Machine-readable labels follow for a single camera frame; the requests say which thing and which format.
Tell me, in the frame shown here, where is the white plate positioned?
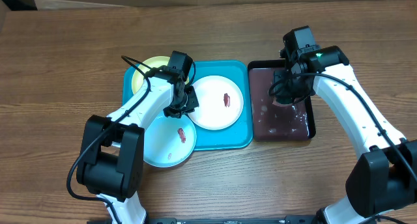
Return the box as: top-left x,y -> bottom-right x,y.
188,76 -> 244,130

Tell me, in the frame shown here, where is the light blue plate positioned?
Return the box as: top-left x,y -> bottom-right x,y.
143,112 -> 197,168

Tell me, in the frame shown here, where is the green sponge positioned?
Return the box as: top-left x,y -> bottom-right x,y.
273,96 -> 295,107

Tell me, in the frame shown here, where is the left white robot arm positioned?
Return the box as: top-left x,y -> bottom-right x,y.
66,51 -> 199,223

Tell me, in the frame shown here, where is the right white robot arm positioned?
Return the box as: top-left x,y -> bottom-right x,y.
268,26 -> 416,223

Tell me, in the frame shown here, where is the black tray with dirty water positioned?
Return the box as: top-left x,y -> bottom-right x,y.
248,60 -> 316,142

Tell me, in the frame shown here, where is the teal plastic tray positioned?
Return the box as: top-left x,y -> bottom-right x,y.
122,60 -> 254,152

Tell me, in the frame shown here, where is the yellow plate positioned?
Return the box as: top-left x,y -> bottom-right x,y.
124,56 -> 170,94

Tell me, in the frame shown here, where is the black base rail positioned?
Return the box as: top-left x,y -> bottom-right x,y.
86,214 -> 377,224

